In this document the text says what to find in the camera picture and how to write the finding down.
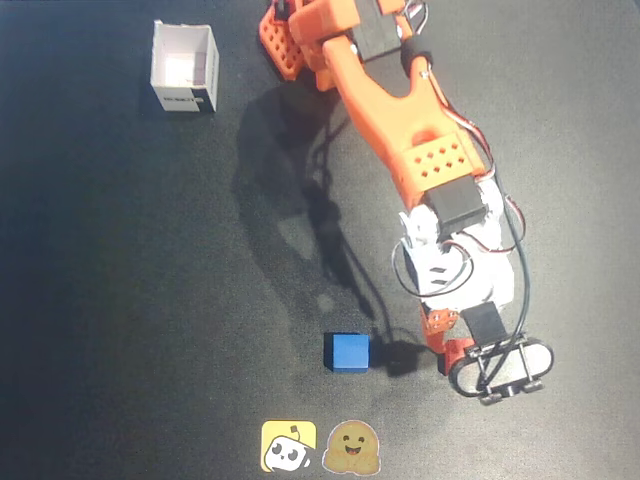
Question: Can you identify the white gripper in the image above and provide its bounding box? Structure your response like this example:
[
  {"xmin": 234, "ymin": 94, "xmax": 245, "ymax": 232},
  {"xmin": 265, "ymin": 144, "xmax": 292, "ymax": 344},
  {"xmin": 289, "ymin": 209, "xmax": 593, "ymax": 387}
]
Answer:
[{"xmin": 397, "ymin": 178, "xmax": 517, "ymax": 357}]

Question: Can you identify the blue cube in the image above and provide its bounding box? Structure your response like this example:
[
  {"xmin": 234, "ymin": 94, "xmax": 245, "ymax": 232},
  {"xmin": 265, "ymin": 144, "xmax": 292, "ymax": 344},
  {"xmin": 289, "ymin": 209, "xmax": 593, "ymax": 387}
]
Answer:
[{"xmin": 323, "ymin": 331, "xmax": 373, "ymax": 375}]

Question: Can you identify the hugging face emoji sticker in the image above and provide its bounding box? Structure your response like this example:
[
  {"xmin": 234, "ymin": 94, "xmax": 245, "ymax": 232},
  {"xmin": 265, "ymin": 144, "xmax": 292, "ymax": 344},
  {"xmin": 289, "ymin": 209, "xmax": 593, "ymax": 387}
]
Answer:
[{"xmin": 320, "ymin": 419, "xmax": 382, "ymax": 475}]

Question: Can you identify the yellow robot face sticker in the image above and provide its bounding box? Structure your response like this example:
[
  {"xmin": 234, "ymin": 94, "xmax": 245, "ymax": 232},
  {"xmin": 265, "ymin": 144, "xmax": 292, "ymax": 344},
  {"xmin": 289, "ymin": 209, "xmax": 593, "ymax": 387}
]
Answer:
[{"xmin": 259, "ymin": 419, "xmax": 318, "ymax": 474}]

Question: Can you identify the white open cardboard box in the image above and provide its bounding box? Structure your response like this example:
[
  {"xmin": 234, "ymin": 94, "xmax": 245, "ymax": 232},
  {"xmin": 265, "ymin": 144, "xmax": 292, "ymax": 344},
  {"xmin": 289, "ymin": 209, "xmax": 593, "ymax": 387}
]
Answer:
[{"xmin": 149, "ymin": 18, "xmax": 221, "ymax": 115}]

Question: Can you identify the looped servo wire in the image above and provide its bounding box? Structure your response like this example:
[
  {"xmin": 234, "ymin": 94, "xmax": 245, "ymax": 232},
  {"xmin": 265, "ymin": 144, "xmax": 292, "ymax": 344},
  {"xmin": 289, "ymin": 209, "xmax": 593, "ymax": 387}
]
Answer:
[{"xmin": 391, "ymin": 238, "xmax": 475, "ymax": 297}]

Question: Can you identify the black camera cable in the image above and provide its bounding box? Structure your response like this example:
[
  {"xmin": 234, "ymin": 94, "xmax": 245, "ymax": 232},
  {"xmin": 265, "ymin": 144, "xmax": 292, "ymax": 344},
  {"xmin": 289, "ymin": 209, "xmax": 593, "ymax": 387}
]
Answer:
[{"xmin": 492, "ymin": 167, "xmax": 533, "ymax": 354}]

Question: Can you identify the red white servo wire bundle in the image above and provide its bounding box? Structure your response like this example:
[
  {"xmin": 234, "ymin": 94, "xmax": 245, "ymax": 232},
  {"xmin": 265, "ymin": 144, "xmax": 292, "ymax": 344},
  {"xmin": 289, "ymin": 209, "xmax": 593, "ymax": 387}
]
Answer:
[{"xmin": 399, "ymin": 0, "xmax": 529, "ymax": 254}]

